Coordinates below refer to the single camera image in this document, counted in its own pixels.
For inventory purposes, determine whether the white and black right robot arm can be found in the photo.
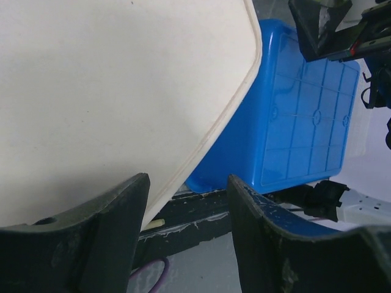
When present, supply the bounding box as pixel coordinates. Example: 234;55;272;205
277;1;390;225

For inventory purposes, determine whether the yellow pencil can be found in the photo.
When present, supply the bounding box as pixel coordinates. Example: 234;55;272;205
144;219;166;231

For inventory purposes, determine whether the blue plastic tub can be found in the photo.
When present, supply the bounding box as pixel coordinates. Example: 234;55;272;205
186;19;360;194

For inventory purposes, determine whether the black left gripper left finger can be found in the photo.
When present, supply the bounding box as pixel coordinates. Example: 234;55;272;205
1;173;150;292

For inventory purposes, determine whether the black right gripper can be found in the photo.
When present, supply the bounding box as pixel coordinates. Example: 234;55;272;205
288;0;390;61

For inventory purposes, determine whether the cream perforated laundry basket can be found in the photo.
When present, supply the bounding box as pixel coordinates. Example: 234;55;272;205
1;1;261;226

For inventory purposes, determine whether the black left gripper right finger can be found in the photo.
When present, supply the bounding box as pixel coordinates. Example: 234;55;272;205
227;175;390;292

